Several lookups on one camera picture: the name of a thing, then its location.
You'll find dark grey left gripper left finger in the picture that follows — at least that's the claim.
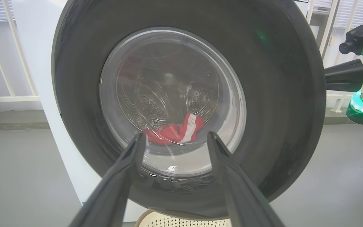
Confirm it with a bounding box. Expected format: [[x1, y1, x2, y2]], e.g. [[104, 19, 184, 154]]
[[69, 132, 147, 227]]

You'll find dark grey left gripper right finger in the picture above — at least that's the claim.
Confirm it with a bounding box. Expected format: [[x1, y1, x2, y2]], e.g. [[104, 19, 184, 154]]
[[207, 131, 285, 227]]

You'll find red white striped garment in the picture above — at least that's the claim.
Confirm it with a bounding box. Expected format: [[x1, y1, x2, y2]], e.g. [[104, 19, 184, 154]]
[[144, 113, 205, 145]]

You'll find dark grey round washer door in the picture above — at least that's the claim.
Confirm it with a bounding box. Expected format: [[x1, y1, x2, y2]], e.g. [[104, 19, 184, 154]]
[[51, 0, 327, 220]]

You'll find cream perforated laundry basket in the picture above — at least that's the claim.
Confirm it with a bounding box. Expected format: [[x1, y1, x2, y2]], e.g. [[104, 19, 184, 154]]
[[135, 209, 232, 227]]

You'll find white washing machine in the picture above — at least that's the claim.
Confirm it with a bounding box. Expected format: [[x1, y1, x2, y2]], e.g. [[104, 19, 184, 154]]
[[11, 0, 309, 223]]

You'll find white metal railing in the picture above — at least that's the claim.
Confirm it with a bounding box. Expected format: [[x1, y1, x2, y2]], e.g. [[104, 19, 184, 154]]
[[0, 0, 40, 103], [306, 0, 363, 113]]

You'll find perforated steel washer drum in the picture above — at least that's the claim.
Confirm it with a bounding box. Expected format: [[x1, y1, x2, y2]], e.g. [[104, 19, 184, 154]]
[[118, 41, 220, 133]]

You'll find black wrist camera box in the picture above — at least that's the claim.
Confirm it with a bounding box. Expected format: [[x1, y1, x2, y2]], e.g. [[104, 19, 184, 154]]
[[339, 25, 363, 56]]

